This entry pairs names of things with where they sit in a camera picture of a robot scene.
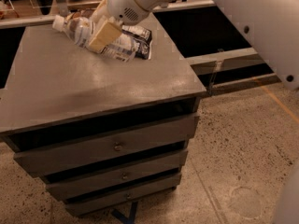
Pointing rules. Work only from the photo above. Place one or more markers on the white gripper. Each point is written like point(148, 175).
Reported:
point(121, 4)

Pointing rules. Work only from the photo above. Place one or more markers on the clear plastic water bottle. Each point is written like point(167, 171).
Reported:
point(80, 30)

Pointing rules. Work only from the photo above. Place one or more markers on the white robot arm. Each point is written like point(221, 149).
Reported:
point(271, 27)

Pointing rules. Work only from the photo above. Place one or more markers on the brown snack bag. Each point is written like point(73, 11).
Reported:
point(85, 13)

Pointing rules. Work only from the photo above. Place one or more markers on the dark blue snack bag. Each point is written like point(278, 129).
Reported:
point(143, 38)

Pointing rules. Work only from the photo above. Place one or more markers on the grey drawer cabinet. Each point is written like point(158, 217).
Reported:
point(59, 94)

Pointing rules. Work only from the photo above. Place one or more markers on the top grey drawer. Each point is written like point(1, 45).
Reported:
point(58, 158)

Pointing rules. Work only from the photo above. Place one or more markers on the grey drawer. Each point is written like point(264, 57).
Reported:
point(131, 193)
point(73, 188)
point(58, 158)

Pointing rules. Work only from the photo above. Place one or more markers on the middle grey drawer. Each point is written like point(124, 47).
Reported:
point(73, 188)

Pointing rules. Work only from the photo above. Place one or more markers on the bottom grey drawer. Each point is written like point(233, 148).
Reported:
point(131, 193)

